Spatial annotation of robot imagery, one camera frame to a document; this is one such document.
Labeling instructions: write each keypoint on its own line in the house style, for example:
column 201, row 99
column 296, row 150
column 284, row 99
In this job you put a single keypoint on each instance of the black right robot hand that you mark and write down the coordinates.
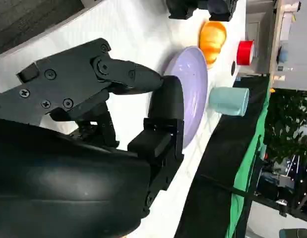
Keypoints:
column 69, row 173

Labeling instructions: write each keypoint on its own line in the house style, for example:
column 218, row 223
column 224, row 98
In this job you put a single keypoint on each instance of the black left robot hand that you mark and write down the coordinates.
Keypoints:
column 180, row 8

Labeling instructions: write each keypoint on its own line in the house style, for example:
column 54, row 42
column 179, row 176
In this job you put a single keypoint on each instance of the orange and white bread roll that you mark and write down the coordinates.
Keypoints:
column 212, row 39

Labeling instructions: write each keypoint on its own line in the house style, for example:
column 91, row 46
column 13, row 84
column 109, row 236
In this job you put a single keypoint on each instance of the red cylinder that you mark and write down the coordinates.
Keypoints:
column 245, row 52

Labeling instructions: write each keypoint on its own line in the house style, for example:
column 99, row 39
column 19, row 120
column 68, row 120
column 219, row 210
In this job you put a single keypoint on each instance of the black round table grommet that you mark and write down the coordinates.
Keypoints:
column 233, row 67

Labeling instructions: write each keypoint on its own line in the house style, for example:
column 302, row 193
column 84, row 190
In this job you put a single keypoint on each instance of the lilac plate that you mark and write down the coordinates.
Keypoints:
column 195, row 86

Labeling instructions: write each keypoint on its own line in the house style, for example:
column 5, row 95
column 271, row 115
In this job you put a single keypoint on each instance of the pale green mug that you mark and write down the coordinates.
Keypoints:
column 227, row 101

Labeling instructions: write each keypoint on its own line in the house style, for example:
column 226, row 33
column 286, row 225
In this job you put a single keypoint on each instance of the black backdrop cloth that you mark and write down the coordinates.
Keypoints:
column 210, row 198

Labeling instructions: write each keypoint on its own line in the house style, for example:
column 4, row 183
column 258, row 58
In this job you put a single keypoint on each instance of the green leafy plant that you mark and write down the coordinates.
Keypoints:
column 287, row 119

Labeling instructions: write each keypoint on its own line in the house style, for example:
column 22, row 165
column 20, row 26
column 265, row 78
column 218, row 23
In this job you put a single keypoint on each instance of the green cloth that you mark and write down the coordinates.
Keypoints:
column 245, row 161

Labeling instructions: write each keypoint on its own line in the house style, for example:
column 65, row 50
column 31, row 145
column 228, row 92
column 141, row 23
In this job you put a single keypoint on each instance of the pale wooden shelf frame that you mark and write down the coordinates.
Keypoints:
column 279, row 29

